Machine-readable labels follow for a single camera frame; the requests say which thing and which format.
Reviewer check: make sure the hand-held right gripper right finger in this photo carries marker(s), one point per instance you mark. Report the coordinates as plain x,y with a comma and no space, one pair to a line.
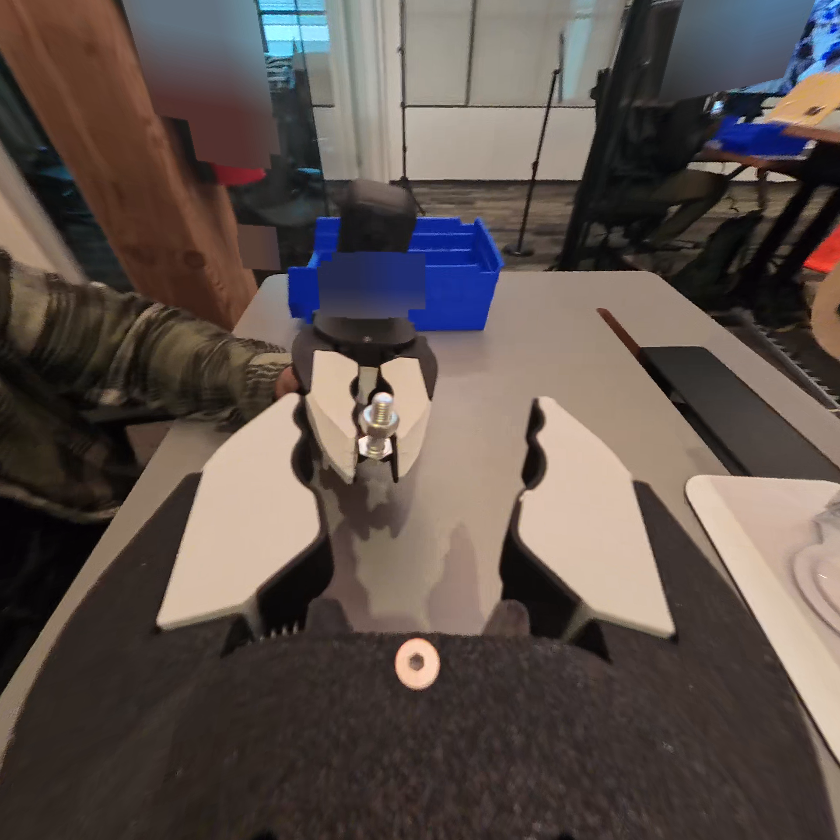
590,538

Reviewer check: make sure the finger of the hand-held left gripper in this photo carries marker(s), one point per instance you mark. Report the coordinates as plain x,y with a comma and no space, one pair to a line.
331,413
412,413

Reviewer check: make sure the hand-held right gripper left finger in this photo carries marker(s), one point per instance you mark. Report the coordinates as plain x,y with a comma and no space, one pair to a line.
243,518

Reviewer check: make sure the steel hex bolt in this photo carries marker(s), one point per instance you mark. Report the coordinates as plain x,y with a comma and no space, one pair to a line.
374,450

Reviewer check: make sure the blue plastic bin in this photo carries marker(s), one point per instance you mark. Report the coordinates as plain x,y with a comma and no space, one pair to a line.
459,295

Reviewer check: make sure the person's left forearm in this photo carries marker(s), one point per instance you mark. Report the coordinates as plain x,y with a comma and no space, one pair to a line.
131,341

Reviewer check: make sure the person's left hand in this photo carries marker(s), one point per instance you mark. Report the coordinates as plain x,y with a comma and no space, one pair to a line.
287,382

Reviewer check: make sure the grey office chair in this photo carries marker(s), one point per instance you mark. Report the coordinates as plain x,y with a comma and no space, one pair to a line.
282,210

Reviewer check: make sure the white stand base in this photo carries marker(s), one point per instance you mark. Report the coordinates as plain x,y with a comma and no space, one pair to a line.
741,525

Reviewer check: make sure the black microphone stand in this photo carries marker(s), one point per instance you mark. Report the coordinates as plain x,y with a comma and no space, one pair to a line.
518,249

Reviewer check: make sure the black tripod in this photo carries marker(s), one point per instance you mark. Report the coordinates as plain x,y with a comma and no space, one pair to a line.
402,98

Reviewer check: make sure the dark backpack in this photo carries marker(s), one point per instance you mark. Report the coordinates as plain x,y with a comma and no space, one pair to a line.
718,262

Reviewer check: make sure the orange traffic cone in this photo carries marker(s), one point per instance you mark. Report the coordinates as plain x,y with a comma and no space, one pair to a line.
825,259

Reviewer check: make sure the wooden office desk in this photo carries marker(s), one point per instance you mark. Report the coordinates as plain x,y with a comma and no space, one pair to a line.
735,157

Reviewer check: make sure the small blue bin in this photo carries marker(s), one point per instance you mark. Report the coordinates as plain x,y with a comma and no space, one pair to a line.
754,138

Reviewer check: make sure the tan board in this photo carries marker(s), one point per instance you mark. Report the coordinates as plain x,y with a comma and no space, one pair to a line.
810,98

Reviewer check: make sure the black metal frame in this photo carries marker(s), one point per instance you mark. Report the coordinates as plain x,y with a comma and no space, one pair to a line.
604,144

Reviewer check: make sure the wall screen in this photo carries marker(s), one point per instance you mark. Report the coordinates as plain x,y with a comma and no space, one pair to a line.
814,46

